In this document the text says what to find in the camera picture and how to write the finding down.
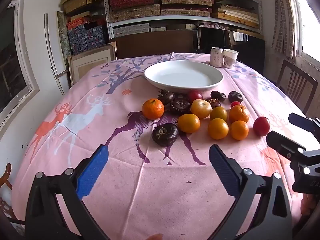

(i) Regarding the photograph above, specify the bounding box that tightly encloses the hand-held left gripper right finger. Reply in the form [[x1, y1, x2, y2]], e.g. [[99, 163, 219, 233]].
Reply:
[[209, 144, 293, 240]]

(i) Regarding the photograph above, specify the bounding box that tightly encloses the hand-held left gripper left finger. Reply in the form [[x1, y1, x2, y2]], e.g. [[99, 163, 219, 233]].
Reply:
[[25, 144, 110, 240]]

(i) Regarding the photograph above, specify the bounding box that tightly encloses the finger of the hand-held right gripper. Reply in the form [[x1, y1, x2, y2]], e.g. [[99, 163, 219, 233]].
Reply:
[[266, 131, 320, 167], [288, 113, 320, 140]]

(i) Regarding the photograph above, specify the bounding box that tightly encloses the orange yellow tomato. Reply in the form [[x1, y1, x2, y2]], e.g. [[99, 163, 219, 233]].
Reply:
[[209, 106, 228, 122], [207, 118, 229, 140], [177, 113, 201, 134]]

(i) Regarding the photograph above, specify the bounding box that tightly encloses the pale yellow tomato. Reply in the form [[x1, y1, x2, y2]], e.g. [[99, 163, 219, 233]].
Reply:
[[191, 99, 212, 119]]

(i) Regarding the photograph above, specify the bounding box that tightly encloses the large dark water chestnut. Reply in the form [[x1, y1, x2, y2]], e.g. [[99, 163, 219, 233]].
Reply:
[[151, 123, 179, 147]]

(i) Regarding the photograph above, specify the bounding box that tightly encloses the large mandarin orange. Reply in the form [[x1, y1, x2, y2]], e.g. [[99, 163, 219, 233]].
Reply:
[[142, 98, 165, 120]]

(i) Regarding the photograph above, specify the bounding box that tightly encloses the white plate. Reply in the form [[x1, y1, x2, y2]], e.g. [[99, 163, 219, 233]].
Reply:
[[144, 60, 224, 94]]

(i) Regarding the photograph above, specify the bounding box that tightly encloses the person's right hand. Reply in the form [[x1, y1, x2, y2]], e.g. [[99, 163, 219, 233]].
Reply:
[[300, 194, 314, 217]]

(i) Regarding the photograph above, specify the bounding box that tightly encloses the pink printed tablecloth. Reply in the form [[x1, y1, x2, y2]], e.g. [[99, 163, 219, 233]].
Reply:
[[11, 52, 318, 240]]

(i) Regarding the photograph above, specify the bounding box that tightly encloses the dark wooden chair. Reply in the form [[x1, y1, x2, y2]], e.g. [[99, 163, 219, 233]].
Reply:
[[276, 59, 318, 115]]

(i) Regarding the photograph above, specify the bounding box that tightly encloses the red-brown carved chair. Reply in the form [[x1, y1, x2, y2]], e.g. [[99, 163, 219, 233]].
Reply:
[[0, 162, 25, 233]]

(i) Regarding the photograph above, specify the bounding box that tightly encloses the white paper cup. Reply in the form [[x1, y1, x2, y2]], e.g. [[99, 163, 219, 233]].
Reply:
[[223, 49, 239, 69]]

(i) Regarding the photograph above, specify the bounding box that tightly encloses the bright window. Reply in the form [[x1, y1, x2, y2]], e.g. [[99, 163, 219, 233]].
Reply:
[[292, 0, 320, 63]]

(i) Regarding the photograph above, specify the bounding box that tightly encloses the patterned beige curtain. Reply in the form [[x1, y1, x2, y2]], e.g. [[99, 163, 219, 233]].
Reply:
[[271, 0, 303, 58]]

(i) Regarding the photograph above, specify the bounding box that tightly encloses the pale drink can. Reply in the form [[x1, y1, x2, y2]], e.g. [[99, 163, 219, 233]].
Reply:
[[210, 47, 224, 67]]

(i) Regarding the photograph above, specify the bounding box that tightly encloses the beige framed board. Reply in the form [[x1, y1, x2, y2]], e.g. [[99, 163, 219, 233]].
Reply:
[[68, 42, 117, 87]]

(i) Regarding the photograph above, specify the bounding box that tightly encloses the white framed window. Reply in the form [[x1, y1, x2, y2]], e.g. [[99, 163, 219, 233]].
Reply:
[[0, 0, 40, 130]]

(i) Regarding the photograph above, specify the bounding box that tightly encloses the white leaning strip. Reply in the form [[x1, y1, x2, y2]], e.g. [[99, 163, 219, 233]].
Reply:
[[44, 12, 66, 96]]

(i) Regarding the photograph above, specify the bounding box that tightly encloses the stack of blue patterned boxes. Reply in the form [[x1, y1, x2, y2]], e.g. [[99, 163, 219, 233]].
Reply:
[[66, 17, 108, 55]]

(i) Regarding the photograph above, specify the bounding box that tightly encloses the dark brown board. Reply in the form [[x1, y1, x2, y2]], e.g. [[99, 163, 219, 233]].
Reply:
[[115, 29, 198, 60]]

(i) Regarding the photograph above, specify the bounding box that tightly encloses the grey marble slab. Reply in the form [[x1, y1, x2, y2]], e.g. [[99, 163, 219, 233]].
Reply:
[[57, 11, 73, 58]]

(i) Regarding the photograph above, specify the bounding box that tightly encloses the stack of woven flat boxes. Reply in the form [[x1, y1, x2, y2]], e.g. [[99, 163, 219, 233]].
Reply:
[[107, 0, 260, 25]]

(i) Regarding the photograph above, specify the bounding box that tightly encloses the white metal shelf rack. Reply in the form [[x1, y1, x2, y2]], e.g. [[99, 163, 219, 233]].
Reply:
[[102, 0, 264, 39]]

